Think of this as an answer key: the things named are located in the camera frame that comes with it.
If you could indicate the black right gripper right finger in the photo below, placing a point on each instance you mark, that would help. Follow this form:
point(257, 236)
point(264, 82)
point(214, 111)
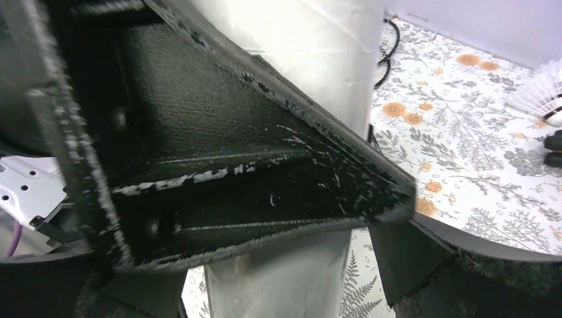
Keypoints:
point(430, 269)

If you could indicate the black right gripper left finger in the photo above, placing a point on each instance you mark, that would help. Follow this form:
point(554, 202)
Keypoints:
point(69, 282)

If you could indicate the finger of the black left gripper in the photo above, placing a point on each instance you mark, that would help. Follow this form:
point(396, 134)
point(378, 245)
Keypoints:
point(177, 147)

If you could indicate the white shuttlecock tube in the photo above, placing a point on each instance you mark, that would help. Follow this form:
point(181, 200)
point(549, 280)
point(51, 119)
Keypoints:
point(329, 50)

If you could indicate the pink music stand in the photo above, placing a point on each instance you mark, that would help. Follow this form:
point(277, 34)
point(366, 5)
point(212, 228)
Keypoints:
point(553, 144)

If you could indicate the white shuttlecock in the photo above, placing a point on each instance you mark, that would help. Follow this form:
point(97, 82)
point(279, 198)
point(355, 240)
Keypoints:
point(540, 94)

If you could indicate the black badminton racket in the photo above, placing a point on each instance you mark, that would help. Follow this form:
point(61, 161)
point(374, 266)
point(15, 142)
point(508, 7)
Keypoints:
point(382, 72)
point(389, 40)

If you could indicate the floral tablecloth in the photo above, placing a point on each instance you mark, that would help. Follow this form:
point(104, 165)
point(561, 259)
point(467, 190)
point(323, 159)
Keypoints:
point(441, 116)

